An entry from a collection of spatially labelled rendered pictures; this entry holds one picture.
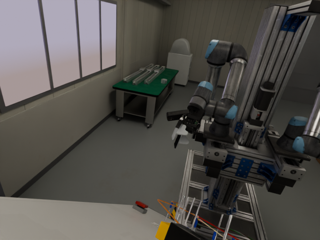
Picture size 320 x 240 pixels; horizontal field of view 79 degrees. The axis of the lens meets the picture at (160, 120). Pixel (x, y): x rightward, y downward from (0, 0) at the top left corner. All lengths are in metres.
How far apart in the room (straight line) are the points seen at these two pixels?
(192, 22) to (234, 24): 1.31
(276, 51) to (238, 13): 5.58
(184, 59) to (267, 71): 4.97
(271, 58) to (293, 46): 0.13
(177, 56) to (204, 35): 1.21
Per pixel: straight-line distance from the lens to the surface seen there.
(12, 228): 0.36
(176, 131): 0.82
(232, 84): 1.11
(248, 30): 7.13
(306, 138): 1.21
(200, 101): 0.92
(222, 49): 1.25
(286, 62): 1.60
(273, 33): 1.55
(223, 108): 1.03
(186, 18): 7.09
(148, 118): 3.67
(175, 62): 6.46
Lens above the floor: 1.86
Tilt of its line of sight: 27 degrees down
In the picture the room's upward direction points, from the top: 8 degrees clockwise
